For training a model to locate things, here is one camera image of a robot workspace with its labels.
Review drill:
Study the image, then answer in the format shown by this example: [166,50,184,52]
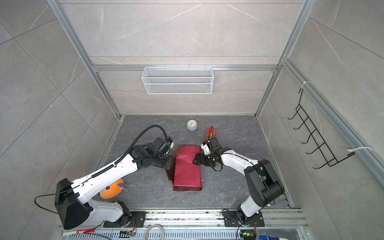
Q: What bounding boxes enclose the dark red wrapping paper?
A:
[166,145,203,192]

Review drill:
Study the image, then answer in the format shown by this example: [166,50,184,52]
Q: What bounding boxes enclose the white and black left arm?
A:
[53,125,174,230]

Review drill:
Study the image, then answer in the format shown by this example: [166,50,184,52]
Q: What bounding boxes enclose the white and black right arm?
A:
[193,149,285,225]

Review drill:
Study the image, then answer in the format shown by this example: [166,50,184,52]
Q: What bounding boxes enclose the red tape dispenser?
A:
[206,128,216,141]

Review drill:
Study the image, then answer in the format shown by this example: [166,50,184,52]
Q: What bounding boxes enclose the small round white clock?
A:
[186,119,199,132]

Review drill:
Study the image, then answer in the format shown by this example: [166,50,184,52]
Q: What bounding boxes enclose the orange plush toy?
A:
[100,179,125,199]

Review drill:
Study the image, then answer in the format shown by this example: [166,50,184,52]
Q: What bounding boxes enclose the blue and white marker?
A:
[259,236,288,240]

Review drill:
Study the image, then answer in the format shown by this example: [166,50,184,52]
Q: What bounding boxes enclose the red and white marker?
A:
[61,229,95,237]

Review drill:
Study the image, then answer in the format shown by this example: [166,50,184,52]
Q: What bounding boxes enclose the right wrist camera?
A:
[201,137,223,156]

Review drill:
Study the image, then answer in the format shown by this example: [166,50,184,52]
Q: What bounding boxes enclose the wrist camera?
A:
[201,137,223,156]
[149,137,174,154]

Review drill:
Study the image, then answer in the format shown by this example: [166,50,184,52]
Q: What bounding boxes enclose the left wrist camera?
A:
[149,137,174,154]

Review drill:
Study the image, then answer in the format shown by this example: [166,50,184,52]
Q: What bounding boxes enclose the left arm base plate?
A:
[103,211,147,228]

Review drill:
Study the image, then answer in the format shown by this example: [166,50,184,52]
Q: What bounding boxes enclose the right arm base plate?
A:
[221,209,265,227]

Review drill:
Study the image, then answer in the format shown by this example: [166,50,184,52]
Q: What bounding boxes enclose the aluminium front rail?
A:
[57,209,313,240]

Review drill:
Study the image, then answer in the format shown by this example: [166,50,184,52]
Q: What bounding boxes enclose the coiled grey cable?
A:
[145,223,165,240]

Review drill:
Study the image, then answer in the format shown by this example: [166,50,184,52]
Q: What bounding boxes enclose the white wire mesh basket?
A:
[142,67,214,95]

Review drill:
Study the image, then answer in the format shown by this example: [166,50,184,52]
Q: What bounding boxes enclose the black wire hook rack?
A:
[287,89,355,170]

